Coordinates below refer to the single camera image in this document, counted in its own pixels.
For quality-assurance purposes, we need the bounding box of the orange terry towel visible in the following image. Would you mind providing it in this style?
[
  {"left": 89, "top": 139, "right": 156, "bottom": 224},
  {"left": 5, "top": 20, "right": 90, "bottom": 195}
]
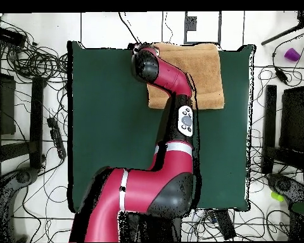
[{"left": 146, "top": 42, "right": 225, "bottom": 110}]

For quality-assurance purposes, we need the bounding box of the dark green table cloth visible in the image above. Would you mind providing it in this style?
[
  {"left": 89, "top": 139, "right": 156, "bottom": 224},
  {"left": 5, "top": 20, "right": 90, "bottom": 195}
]
[{"left": 66, "top": 40, "right": 257, "bottom": 213}]

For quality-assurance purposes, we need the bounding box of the long black power strip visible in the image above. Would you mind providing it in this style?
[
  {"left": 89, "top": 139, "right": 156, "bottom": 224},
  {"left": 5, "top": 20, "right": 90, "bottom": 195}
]
[{"left": 46, "top": 116, "right": 67, "bottom": 159}]

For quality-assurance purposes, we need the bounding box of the black upright bar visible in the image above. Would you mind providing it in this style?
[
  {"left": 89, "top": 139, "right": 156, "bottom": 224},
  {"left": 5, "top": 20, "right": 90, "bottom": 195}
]
[
  {"left": 262, "top": 84, "right": 277, "bottom": 174},
  {"left": 29, "top": 77, "right": 44, "bottom": 170}
]

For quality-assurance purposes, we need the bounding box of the dark grey curved stand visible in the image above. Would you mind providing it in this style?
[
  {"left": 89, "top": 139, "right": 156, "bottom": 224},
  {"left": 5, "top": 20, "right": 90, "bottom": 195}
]
[
  {"left": 0, "top": 166, "right": 40, "bottom": 242},
  {"left": 265, "top": 173, "right": 304, "bottom": 203}
]

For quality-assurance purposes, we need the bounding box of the yellow-green ball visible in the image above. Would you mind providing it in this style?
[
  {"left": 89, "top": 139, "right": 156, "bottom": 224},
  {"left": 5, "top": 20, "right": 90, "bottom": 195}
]
[{"left": 270, "top": 191, "right": 286, "bottom": 203}]

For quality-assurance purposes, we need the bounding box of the black inline power adapter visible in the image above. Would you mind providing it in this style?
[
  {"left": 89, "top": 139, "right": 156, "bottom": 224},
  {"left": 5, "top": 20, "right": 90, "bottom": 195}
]
[{"left": 275, "top": 68, "right": 288, "bottom": 84}]

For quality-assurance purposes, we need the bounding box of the large black box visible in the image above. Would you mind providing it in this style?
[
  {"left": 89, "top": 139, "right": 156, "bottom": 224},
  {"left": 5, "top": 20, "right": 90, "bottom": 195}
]
[
  {"left": 0, "top": 72, "right": 16, "bottom": 136},
  {"left": 279, "top": 85, "right": 304, "bottom": 153}
]

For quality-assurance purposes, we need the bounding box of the purple cup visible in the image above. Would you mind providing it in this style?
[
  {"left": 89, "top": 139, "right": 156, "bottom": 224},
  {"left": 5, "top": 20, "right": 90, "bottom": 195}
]
[{"left": 284, "top": 47, "right": 301, "bottom": 62}]

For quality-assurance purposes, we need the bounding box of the thin black rod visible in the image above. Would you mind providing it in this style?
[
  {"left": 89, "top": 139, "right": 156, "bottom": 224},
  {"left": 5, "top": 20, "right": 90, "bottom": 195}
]
[{"left": 260, "top": 21, "right": 304, "bottom": 46}]

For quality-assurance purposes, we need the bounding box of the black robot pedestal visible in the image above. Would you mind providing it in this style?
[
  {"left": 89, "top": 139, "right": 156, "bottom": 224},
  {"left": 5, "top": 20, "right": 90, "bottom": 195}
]
[{"left": 118, "top": 211, "right": 184, "bottom": 242}]

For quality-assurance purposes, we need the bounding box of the black network switch box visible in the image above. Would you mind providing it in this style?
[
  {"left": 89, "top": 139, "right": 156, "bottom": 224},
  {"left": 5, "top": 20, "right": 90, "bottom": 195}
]
[{"left": 0, "top": 25, "right": 27, "bottom": 47}]

